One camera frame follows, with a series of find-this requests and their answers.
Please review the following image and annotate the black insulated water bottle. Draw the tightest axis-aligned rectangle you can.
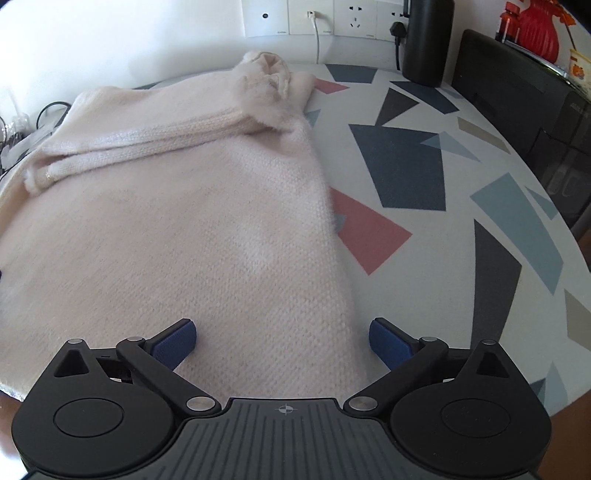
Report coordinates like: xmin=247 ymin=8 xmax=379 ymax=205
xmin=403 ymin=0 xmax=456 ymax=88

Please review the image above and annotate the white wall socket with cable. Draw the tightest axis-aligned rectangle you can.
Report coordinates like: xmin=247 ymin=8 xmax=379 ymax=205
xmin=288 ymin=0 xmax=336 ymax=37

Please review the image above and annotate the tangle of black cables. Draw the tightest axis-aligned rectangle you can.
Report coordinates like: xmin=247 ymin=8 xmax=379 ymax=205
xmin=0 ymin=103 xmax=77 ymax=175

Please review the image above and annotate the red vase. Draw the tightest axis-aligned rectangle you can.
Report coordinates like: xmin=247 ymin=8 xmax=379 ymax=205
xmin=516 ymin=0 xmax=563 ymax=62

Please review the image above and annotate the dark bottle with red cap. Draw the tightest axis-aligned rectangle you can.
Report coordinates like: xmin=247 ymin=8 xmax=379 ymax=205
xmin=495 ymin=2 xmax=520 ymax=43

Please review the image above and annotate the white wall outlet with plug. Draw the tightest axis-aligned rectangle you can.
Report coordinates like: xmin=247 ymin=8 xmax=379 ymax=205
xmin=376 ymin=0 xmax=413 ymax=43

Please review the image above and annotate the black plug with cable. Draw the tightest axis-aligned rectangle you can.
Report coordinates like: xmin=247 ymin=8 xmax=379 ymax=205
xmin=390 ymin=20 xmax=408 ymax=71

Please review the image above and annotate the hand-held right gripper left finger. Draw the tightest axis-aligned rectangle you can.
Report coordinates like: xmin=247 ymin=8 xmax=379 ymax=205
xmin=52 ymin=318 xmax=223 ymax=419

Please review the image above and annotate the yellow printed cup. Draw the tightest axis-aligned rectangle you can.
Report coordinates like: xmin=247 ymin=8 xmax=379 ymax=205
xmin=569 ymin=48 xmax=591 ymax=90

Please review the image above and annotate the black cabinet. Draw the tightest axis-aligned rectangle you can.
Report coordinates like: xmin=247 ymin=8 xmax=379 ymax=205
xmin=450 ymin=29 xmax=591 ymax=234

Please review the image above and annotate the white wall jack panel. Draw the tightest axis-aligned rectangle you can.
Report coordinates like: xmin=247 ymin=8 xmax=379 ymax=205
xmin=243 ymin=0 xmax=291 ymax=39

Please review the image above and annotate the pale pink knit sweater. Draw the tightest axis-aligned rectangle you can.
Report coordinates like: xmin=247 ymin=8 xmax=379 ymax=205
xmin=0 ymin=51 xmax=385 ymax=403

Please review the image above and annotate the white cable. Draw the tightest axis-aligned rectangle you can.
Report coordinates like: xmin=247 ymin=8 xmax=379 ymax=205
xmin=307 ymin=10 xmax=322 ymax=65

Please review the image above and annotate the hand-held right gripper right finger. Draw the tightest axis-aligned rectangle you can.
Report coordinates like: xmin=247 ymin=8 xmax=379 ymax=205
xmin=342 ymin=318 xmax=511 ymax=419

